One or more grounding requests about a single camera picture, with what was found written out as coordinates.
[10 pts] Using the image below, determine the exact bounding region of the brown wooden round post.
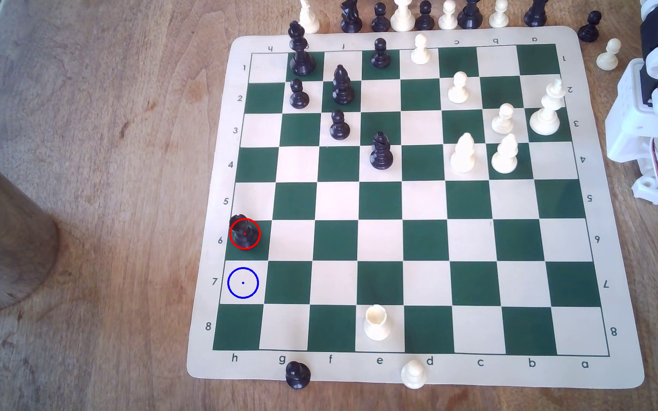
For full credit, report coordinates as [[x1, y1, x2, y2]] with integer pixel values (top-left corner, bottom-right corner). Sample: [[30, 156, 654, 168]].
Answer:
[[0, 140, 61, 312]]

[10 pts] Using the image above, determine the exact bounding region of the black chess king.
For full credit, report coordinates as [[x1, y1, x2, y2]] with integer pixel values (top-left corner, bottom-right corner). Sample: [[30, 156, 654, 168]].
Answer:
[[287, 21, 316, 76]]

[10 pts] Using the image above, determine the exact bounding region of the white chess rook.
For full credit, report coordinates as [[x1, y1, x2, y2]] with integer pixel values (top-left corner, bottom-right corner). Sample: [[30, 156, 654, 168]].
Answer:
[[363, 304, 392, 342]]

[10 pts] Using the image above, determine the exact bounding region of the black chess knight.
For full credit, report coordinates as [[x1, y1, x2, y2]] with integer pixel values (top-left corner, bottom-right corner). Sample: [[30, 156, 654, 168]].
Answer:
[[340, 0, 363, 34]]

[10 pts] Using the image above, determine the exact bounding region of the white chess pawn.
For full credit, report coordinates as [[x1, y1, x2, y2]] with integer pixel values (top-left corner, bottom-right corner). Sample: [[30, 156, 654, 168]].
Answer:
[[410, 33, 431, 65], [491, 103, 515, 135], [401, 359, 427, 390], [438, 0, 459, 31], [489, 0, 509, 29], [596, 38, 622, 72], [448, 71, 470, 105]]

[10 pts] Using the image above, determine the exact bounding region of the white chess king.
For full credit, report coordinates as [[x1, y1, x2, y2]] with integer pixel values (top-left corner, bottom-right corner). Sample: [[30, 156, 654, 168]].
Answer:
[[529, 78, 566, 137]]

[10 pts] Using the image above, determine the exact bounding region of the black chess rook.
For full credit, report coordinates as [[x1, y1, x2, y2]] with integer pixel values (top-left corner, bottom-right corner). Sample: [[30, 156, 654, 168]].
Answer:
[[229, 214, 262, 251]]

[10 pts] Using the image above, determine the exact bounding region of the white chess bishop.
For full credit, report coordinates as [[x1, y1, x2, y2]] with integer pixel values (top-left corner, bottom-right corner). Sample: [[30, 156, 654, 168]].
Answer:
[[450, 132, 476, 174], [490, 134, 519, 175], [298, 0, 321, 34]]

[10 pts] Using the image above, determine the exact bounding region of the black chess pawn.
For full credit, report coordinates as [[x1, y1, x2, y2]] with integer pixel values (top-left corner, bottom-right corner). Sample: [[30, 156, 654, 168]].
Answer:
[[371, 2, 391, 33], [371, 38, 392, 70], [329, 109, 351, 141], [578, 10, 603, 43], [285, 361, 311, 390], [289, 78, 310, 110], [415, 1, 436, 32]]

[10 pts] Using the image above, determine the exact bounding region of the large black chess piece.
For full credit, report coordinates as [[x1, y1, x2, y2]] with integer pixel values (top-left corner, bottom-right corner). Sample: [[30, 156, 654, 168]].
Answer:
[[457, 0, 483, 30], [523, 0, 548, 28]]

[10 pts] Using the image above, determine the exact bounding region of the green and cream chess mat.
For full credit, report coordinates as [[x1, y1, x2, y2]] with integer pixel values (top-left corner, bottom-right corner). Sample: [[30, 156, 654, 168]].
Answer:
[[186, 25, 645, 390]]

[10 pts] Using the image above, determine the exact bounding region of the white chess queen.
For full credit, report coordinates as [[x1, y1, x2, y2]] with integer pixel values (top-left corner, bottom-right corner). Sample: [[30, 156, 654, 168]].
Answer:
[[391, 0, 416, 33]]

